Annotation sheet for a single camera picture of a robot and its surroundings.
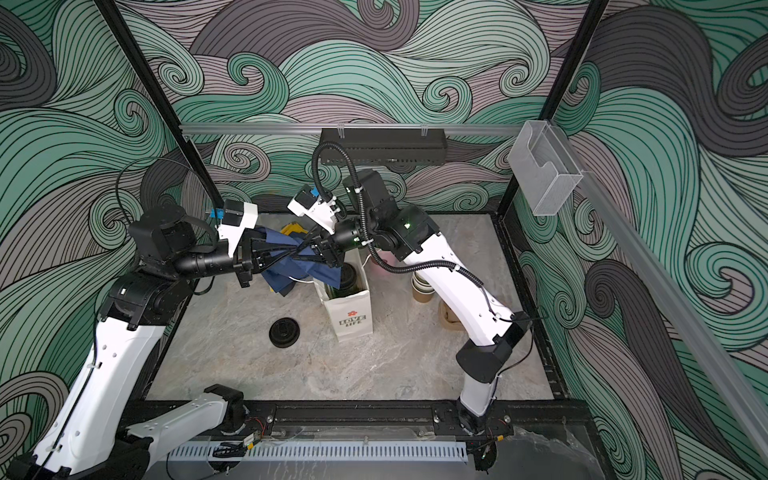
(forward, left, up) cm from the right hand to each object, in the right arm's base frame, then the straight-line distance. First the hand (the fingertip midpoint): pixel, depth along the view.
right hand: (298, 253), depth 56 cm
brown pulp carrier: (+2, -35, -35) cm, 50 cm away
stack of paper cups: (+10, -28, -32) cm, 44 cm away
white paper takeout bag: (-1, -8, -26) cm, 27 cm away
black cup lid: (0, +13, -39) cm, 41 cm away
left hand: (-1, -1, +3) cm, 4 cm away
